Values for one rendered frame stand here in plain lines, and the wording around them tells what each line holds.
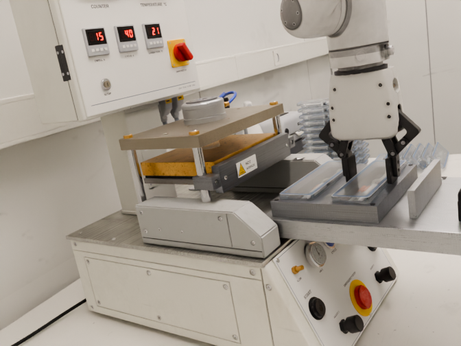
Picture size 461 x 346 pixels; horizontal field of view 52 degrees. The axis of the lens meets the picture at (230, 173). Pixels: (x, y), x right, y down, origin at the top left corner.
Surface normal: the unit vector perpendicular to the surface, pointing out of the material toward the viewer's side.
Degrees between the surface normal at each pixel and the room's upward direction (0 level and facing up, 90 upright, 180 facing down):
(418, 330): 0
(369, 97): 90
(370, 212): 90
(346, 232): 90
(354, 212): 90
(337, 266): 65
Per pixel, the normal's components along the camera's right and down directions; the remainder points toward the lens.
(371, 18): 0.26, 0.20
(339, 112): -0.64, 0.31
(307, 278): 0.66, -0.40
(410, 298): -0.17, -0.96
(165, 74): 0.81, 0.00
